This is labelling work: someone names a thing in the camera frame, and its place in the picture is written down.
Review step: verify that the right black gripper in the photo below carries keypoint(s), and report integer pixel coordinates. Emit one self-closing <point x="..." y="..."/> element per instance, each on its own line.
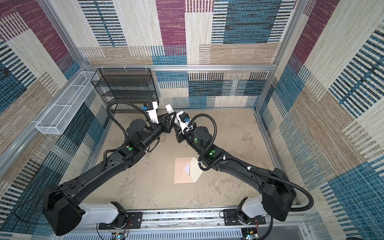
<point x="179" y="134"/>

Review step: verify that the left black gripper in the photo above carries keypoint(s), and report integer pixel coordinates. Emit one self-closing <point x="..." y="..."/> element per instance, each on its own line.
<point x="166" y="127"/>

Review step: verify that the pale pink envelope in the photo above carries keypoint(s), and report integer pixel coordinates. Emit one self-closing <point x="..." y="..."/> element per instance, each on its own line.
<point x="180" y="176"/>

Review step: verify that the white glue stick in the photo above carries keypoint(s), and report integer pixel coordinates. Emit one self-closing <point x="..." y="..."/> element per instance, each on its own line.
<point x="169" y="109"/>

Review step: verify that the pink red letter card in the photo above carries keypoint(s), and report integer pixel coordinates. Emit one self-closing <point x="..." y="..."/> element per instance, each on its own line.
<point x="188" y="169"/>

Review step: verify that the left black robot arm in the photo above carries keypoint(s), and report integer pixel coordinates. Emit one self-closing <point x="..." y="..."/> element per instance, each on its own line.
<point x="63" y="205"/>

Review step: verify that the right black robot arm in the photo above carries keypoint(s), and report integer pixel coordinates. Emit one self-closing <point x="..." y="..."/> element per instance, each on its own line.
<point x="277" y="195"/>

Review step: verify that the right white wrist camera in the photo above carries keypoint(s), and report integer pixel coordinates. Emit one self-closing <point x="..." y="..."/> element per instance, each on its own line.
<point x="184" y="122"/>

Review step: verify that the black wire mesh shelf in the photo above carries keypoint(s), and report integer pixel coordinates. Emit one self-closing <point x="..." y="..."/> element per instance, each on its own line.
<point x="132" y="85"/>

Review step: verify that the aluminium mounting rail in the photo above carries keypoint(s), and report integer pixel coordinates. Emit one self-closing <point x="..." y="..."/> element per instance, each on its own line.
<point x="175" y="224"/>

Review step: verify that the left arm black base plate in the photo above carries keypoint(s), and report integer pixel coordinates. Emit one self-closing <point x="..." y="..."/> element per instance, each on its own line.
<point x="130" y="220"/>

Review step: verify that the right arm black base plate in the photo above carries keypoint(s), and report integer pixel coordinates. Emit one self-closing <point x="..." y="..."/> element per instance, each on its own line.
<point x="231" y="217"/>

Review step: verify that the white wire mesh basket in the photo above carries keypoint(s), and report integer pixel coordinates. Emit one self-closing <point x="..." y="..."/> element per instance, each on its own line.
<point x="59" y="116"/>

